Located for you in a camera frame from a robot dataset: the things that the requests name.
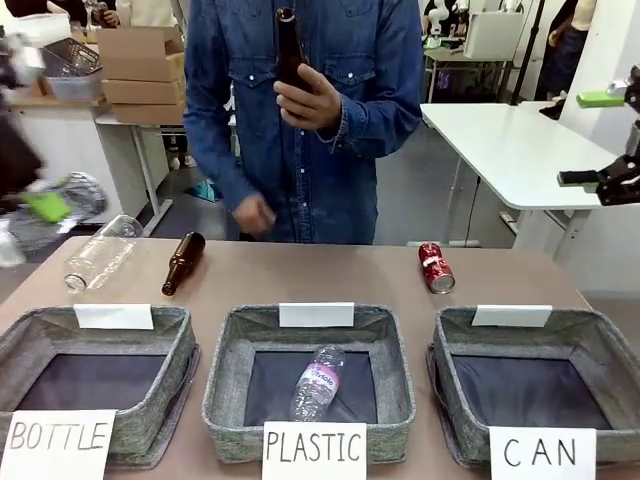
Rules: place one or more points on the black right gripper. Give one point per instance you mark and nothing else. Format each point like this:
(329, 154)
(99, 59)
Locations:
(634, 136)

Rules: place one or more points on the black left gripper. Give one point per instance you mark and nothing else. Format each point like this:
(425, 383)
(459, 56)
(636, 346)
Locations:
(15, 150)

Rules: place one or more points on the brown glass beer bottle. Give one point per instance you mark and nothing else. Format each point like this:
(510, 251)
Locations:
(183, 264)
(289, 50)

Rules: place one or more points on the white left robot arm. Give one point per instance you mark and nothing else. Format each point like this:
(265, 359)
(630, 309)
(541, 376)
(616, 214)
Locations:
(20, 57)

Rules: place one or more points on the person's right forearm denim sleeve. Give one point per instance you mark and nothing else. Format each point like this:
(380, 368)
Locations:
(215, 155)

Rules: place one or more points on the person's left forearm denim sleeve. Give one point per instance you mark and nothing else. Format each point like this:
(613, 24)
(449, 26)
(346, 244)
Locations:
(380, 127)

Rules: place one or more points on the grey plastic mesh basket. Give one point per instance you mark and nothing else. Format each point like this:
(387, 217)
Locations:
(70, 59)

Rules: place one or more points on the grey fabric basket bottle label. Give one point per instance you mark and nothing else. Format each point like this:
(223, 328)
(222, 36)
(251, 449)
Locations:
(165, 350)

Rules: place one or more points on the crushed red soda can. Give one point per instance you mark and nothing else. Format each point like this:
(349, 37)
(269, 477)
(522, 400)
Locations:
(436, 267)

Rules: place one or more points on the grey fabric basket can label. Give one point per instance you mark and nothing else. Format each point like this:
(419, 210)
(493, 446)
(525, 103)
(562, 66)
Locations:
(450, 360)

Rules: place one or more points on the grey fabric basket plastic label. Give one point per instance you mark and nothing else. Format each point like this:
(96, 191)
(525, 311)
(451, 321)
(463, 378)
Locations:
(385, 360)

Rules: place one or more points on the white paper sign CAN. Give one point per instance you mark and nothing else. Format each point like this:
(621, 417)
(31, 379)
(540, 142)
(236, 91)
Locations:
(542, 452)

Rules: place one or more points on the person's right hand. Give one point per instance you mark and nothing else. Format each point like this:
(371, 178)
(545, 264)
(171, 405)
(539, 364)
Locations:
(254, 214)

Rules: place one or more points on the person's left hand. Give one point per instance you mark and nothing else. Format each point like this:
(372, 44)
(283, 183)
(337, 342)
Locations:
(305, 102)

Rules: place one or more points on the grey striped bag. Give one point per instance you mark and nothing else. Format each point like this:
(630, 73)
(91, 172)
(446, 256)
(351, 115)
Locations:
(85, 195)

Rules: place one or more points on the clear glass bottle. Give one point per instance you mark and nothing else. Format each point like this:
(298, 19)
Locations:
(100, 255)

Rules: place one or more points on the white desk with rounded corner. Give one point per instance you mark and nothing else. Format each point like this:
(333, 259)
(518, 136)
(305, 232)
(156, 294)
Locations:
(515, 150)

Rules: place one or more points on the white desk with metal legs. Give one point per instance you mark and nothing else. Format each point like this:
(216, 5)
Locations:
(115, 150)

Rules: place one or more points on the background person dark skirt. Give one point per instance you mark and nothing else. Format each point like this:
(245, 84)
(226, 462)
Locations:
(567, 50)

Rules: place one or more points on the black tripod pole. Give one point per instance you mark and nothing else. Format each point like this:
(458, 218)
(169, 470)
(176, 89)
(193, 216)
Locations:
(526, 50)

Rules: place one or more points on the translucent plastic bin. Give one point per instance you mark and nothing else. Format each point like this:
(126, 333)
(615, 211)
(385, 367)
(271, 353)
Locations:
(75, 86)

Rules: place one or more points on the blank white card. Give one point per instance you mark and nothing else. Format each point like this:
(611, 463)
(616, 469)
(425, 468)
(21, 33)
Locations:
(316, 315)
(511, 316)
(114, 316)

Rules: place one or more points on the closed flat cardboard box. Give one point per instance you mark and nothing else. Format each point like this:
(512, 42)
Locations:
(150, 113)
(145, 91)

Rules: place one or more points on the white box appliance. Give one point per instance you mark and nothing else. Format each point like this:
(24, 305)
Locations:
(495, 35)

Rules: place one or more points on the green background workbench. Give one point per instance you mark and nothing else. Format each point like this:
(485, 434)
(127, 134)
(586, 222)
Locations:
(465, 70)

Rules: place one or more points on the teal object on floor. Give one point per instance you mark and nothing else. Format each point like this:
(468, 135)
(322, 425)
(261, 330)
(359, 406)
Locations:
(205, 190)

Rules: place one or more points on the open cardboard box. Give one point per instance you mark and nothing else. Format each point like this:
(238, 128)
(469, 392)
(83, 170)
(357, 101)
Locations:
(137, 52)

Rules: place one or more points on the white storage box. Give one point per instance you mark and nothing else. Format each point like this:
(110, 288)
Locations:
(35, 27)

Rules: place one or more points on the background person white top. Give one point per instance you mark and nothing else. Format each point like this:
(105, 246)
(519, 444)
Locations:
(147, 12)

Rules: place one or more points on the white paper sign BOTTLE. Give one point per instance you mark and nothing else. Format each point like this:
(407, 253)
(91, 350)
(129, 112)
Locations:
(57, 442)

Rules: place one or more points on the person's blue denim shirt torso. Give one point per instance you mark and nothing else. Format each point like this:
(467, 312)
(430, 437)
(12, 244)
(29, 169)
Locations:
(360, 50)

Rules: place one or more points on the clear plastic bottle pink label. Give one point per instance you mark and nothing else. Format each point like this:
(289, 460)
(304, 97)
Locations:
(320, 382)

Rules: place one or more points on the white paper sign PLASTIC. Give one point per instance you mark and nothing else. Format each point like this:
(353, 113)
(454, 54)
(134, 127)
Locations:
(314, 450)

